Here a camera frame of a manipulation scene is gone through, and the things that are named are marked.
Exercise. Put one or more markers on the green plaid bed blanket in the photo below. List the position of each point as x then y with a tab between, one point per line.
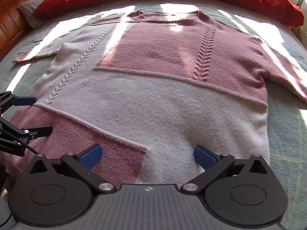
286	119

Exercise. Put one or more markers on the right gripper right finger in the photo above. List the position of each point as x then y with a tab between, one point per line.
214	167

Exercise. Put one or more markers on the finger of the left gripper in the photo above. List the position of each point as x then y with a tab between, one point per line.
8	99
15	141

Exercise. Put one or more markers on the grey pillow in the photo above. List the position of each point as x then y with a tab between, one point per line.
28	8

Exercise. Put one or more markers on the wooden headboard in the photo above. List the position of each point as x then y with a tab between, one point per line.
13	25

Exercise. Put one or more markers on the pink and white sweater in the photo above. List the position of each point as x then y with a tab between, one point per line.
149	87

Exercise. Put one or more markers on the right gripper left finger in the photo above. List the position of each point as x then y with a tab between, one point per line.
80	166

